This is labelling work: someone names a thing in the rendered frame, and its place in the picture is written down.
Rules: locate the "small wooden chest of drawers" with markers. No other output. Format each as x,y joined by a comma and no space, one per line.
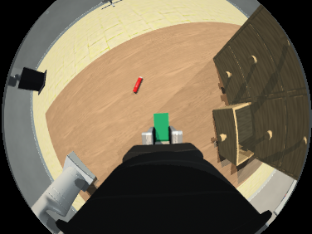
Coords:
285,92

